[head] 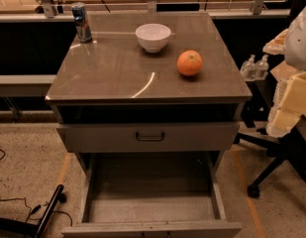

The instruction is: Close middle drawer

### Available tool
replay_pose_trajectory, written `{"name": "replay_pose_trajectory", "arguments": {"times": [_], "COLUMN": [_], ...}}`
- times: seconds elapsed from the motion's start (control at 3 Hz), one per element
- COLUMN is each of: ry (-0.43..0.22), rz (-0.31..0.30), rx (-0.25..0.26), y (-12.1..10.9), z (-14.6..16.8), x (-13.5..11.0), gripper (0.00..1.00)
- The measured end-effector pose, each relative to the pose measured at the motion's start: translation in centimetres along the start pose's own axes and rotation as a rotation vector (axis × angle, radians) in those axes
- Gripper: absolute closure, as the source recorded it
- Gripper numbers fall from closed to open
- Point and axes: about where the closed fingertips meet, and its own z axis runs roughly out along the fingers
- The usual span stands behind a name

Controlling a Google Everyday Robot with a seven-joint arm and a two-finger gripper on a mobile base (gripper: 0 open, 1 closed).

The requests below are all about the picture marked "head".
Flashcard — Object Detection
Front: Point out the grey drawer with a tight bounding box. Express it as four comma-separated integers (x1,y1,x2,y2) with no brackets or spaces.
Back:
57,122,240,153
62,153,242,238

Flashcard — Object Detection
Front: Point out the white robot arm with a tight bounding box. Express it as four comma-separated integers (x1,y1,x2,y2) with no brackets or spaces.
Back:
263,6,306,138

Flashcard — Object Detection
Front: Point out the grey top drawer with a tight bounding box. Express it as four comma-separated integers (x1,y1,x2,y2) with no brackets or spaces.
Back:
57,122,240,153

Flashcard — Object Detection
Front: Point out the grey drawer cabinet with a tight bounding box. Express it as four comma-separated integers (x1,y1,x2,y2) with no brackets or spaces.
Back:
45,11,254,161

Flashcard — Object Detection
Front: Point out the clear sanitizer bottle right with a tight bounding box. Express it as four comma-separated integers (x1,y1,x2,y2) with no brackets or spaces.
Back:
255,55,268,79

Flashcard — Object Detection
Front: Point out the black office chair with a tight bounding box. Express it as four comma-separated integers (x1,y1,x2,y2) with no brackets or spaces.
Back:
235,73,306,198

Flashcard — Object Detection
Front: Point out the orange fruit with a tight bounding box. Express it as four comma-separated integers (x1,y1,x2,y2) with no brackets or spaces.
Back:
176,50,203,76

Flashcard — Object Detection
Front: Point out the white ceramic bowl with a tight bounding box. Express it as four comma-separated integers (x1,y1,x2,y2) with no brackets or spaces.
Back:
135,24,171,53

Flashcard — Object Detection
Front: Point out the blue silver drink can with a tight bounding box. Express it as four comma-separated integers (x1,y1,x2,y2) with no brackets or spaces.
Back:
71,2,92,43

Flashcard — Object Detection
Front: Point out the black stand leg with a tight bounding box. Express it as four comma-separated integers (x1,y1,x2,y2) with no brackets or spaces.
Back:
0,183,67,238

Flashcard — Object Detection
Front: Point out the black floor cable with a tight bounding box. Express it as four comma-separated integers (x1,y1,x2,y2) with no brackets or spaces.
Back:
0,136,73,227

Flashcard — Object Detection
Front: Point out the grey metal rail bench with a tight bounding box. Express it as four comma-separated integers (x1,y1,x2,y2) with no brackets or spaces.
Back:
0,75,55,97

